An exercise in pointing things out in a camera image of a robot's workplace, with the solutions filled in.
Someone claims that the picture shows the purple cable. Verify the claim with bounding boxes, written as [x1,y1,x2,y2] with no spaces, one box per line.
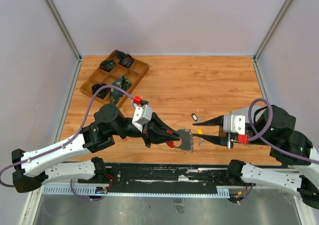
[0,85,135,202]
[246,98,319,165]

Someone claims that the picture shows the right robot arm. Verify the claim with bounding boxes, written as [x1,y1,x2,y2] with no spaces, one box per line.
[195,105,319,209]

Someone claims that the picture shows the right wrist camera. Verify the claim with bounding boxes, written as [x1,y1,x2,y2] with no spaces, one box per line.
[222,108,248,135]

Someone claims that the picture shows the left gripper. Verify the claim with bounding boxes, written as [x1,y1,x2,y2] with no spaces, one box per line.
[111,112,181,148]

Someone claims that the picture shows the key with black tag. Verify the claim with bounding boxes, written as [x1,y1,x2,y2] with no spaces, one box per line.
[191,113,203,123]

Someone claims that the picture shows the dark tie purple pattern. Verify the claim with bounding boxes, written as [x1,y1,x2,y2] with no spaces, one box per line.
[120,57,135,68]

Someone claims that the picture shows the dark tie orange flowers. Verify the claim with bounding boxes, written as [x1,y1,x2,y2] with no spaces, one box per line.
[91,83,111,99]

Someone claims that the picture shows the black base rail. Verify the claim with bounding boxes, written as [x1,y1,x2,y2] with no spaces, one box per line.
[77,161,257,198]

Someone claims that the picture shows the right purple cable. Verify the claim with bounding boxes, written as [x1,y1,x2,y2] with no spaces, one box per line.
[246,98,319,165]

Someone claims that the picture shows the key with yellow tag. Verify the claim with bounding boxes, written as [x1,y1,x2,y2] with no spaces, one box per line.
[196,127,205,146]

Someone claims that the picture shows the green patterned rolled tie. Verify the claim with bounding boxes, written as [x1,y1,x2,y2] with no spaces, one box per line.
[99,60,116,72]

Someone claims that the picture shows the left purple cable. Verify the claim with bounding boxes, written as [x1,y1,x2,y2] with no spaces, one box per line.
[0,85,135,202]

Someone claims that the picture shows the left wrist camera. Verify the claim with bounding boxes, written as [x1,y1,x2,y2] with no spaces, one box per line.
[132,105,153,132]

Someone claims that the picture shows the dark folded tie back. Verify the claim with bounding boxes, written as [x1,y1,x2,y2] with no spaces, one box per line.
[115,50,131,61]

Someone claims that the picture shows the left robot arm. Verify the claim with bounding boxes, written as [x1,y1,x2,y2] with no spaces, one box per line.
[11,104,180,193]

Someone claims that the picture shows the blue tie yellow flowers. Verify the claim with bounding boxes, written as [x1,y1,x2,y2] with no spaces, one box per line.
[110,76,132,104]

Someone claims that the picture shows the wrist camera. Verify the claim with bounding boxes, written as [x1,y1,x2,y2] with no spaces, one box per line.
[222,108,248,135]
[132,105,153,132]

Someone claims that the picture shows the wooden compartment tray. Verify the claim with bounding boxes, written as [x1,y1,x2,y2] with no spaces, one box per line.
[80,50,149,97]

